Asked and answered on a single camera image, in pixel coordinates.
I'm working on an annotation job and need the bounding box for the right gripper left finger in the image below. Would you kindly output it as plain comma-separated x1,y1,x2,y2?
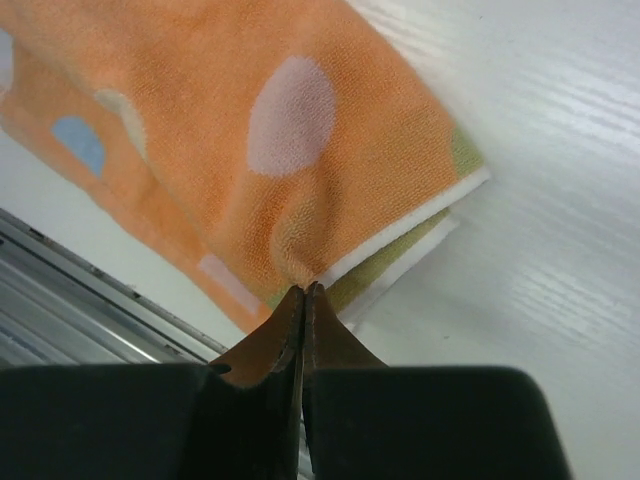
1,287,305,479

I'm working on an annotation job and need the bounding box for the orange polka dot towel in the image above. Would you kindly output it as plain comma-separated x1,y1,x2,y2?
1,1,489,331

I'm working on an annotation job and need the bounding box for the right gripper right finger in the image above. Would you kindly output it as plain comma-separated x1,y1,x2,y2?
302,283,571,479

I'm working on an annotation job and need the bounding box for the aluminium rail frame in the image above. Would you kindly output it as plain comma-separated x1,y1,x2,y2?
1,211,226,367

